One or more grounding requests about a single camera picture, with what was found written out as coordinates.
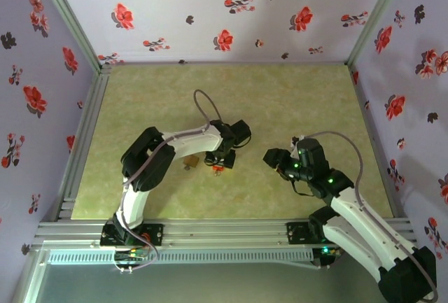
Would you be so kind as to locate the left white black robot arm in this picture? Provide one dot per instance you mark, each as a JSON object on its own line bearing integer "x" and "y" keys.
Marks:
{"x": 192, "y": 140}

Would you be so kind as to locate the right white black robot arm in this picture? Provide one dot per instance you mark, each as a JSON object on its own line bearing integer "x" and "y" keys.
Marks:
{"x": 357, "y": 226}

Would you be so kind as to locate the aluminium cross rail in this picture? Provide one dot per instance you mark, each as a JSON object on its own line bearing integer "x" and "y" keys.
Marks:
{"x": 224, "y": 231}

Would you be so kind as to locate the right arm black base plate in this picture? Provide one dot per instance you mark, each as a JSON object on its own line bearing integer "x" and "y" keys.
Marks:
{"x": 297, "y": 233}

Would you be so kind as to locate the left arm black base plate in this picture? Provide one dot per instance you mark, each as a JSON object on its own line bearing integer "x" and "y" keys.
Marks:
{"x": 155, "y": 234}

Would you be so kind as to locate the aluminium side rail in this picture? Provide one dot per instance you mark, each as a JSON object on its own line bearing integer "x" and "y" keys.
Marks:
{"x": 84, "y": 135}

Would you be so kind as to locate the aluminium corner post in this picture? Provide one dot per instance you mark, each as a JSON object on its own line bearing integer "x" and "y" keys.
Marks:
{"x": 376, "y": 12}
{"x": 66, "y": 16}

